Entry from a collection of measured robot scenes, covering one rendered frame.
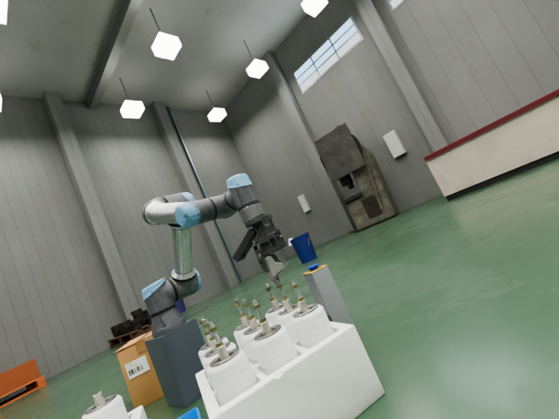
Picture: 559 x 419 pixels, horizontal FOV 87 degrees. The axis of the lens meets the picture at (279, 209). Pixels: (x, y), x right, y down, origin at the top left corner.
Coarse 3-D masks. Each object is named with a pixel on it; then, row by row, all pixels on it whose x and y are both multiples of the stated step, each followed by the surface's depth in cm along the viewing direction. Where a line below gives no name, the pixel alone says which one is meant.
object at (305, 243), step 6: (306, 234) 532; (294, 240) 529; (300, 240) 526; (306, 240) 528; (294, 246) 533; (300, 246) 526; (306, 246) 526; (312, 246) 534; (300, 252) 528; (306, 252) 525; (312, 252) 529; (300, 258) 532; (306, 258) 525; (312, 258) 526
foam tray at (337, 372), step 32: (320, 352) 70; (352, 352) 73; (256, 384) 65; (288, 384) 66; (320, 384) 68; (352, 384) 70; (224, 416) 60; (256, 416) 62; (288, 416) 64; (320, 416) 66; (352, 416) 68
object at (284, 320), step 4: (296, 308) 87; (292, 312) 86; (280, 316) 87; (284, 316) 86; (288, 316) 85; (292, 316) 85; (280, 320) 87; (284, 320) 86; (288, 320) 85; (280, 324) 87; (284, 324) 86; (288, 324) 85; (288, 328) 86; (292, 328) 85; (288, 332) 86; (292, 332) 85; (292, 336) 85; (296, 336) 85; (292, 340) 85
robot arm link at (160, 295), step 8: (160, 280) 136; (168, 280) 140; (144, 288) 134; (152, 288) 133; (160, 288) 134; (168, 288) 136; (144, 296) 133; (152, 296) 132; (160, 296) 133; (168, 296) 135; (176, 296) 138; (152, 304) 131; (160, 304) 132; (168, 304) 134; (152, 312) 131
